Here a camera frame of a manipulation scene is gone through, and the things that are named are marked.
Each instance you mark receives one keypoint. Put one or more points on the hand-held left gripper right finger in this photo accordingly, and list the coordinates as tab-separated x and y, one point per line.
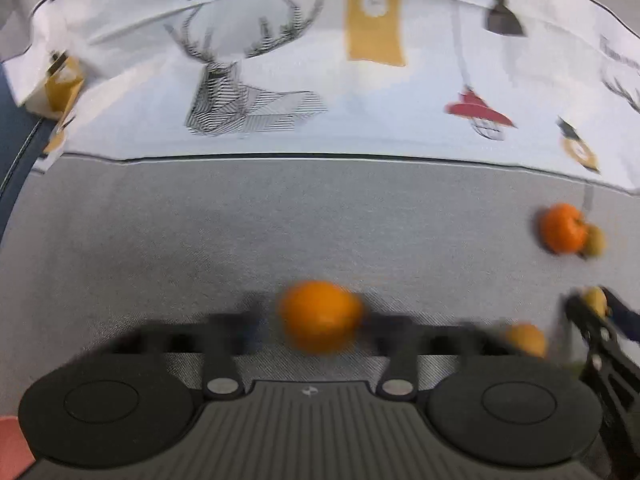
380	332

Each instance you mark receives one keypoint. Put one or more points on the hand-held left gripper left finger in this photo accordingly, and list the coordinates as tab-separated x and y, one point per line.
245	332

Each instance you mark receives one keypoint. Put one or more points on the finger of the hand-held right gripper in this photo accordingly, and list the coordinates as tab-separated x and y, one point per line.
625	317
590	327

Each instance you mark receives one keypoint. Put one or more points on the small green fruit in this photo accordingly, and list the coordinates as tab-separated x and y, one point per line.
594	301
596	242

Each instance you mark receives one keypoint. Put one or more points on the small orange mandarin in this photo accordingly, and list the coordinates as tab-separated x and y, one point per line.
320	316
525	340

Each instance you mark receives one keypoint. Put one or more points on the orange mandarin with long stem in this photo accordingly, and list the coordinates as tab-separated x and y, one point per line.
560	230

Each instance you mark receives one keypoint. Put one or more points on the pink plate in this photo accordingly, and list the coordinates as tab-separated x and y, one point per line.
12	445

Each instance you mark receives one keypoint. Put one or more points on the grey quilt with printed band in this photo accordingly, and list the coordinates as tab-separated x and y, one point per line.
325	85

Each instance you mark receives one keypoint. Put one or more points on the blue cushion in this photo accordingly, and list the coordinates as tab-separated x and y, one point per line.
12	135

